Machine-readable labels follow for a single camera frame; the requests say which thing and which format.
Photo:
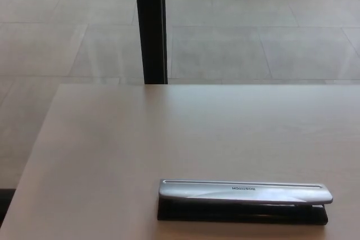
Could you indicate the silver black Bostitch hole punch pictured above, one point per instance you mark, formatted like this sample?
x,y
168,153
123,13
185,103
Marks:
x,y
242,192

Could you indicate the black vertical metal post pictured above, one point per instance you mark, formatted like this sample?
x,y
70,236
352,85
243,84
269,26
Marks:
x,y
150,26

